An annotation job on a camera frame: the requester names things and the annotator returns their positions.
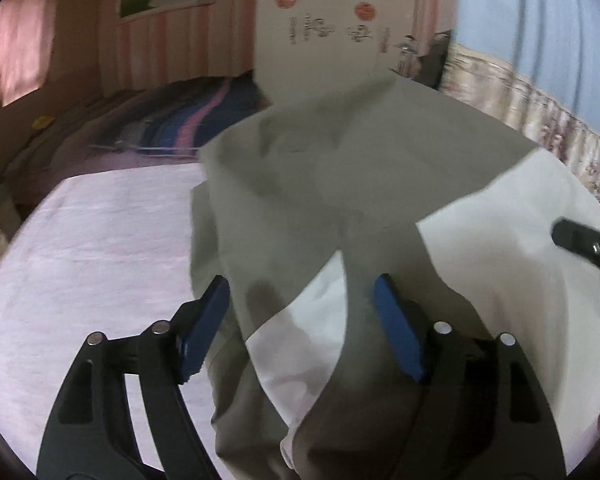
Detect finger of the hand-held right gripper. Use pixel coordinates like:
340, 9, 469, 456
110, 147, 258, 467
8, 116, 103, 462
551, 217, 600, 282

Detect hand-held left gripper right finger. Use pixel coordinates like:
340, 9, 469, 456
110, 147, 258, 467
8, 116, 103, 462
374, 273, 567, 480

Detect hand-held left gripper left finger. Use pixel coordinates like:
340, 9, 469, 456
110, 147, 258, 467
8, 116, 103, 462
36, 274, 231, 480

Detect olive and white coat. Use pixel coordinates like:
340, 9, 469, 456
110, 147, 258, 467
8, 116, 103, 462
189, 77, 600, 480

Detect pink floral bed sheet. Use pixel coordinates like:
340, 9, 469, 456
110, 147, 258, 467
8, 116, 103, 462
0, 162, 231, 480

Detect striped blue pink quilt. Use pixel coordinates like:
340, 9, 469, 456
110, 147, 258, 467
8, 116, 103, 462
92, 80, 267, 154

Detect blue curtain with floral hem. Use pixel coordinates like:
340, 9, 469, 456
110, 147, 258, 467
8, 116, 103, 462
439, 0, 600, 207

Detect dark upright object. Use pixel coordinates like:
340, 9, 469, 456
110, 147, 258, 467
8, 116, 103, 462
417, 30, 454, 92

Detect white wardrobe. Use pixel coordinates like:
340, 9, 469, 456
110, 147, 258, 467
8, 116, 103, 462
252, 0, 417, 107

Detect plain pink curtain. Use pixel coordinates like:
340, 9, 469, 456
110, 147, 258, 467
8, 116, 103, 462
0, 0, 61, 117

